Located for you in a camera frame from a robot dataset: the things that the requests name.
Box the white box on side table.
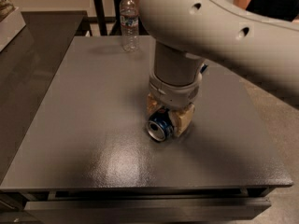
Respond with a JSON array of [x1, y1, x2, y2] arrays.
[[0, 0, 26, 51]]

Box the grey drawer front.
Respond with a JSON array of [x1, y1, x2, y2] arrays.
[[25, 198, 271, 224]]

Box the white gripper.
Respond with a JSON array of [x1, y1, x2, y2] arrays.
[[147, 74, 202, 137]]

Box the clear plastic water bottle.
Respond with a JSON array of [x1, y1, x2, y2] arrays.
[[120, 0, 139, 52]]

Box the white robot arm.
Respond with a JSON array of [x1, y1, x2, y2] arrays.
[[139, 0, 299, 141]]

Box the blue pepsi can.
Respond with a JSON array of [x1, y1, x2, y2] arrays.
[[147, 107, 174, 142]]

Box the dark blue snack packet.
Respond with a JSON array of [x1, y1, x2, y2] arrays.
[[200, 64, 207, 74]]

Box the black metal frame legs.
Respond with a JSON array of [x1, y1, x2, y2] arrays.
[[93, 0, 121, 35]]

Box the dark side table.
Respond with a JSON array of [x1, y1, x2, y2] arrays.
[[0, 10, 90, 181]]

